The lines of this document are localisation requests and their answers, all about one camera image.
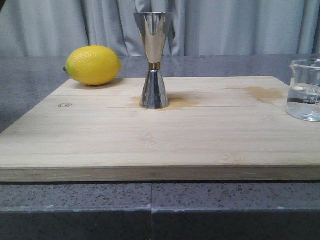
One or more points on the steel double jigger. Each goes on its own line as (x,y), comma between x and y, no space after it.
(153,29)

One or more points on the clear glass beaker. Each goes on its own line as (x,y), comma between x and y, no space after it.
(303,101)

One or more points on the wooden cutting board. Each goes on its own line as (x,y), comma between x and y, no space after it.
(215,128)

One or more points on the yellow lemon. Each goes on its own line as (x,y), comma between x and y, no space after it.
(93,65)

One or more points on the grey curtain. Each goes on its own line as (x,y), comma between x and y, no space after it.
(54,28)

